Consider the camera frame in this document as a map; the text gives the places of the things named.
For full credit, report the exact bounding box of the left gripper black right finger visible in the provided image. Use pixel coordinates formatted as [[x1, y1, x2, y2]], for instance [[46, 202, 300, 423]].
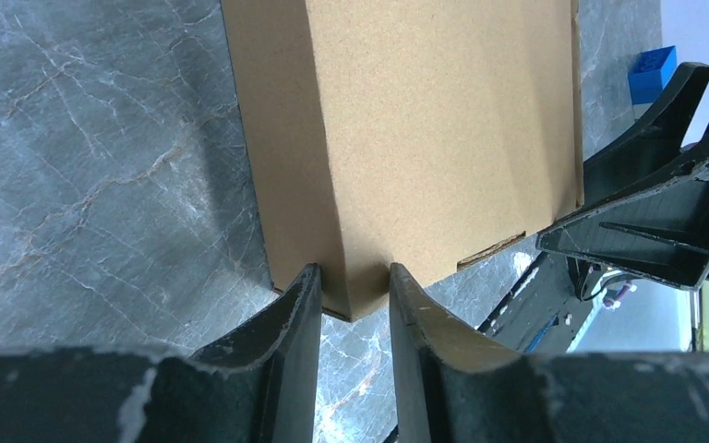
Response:
[[389, 263, 709, 442]]

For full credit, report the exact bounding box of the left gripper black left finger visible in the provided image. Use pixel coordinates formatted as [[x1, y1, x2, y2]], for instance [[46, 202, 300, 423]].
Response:
[[0, 264, 322, 442]]

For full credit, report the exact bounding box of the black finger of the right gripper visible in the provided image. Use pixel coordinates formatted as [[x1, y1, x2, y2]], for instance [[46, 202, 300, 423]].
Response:
[[537, 134, 709, 290], [583, 62, 709, 205]]

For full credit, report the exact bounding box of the cardboard box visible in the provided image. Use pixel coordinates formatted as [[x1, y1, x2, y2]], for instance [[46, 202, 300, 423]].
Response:
[[222, 1, 583, 321]]

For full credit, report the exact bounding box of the blue green block stack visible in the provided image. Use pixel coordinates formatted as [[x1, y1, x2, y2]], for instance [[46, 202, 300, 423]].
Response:
[[628, 45, 678, 105]]

